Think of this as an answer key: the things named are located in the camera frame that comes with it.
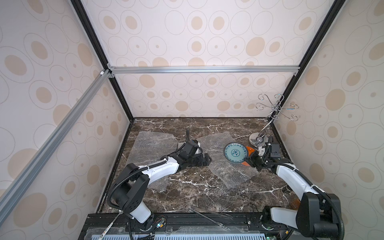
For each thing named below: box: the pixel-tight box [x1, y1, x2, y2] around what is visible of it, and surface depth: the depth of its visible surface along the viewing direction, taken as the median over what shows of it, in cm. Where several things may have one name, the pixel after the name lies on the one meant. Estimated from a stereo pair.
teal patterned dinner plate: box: [224, 142, 248, 163], surface depth 92 cm
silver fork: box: [98, 209, 124, 240], surface depth 73 cm
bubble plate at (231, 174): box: [198, 132, 258, 190], surface depth 95 cm
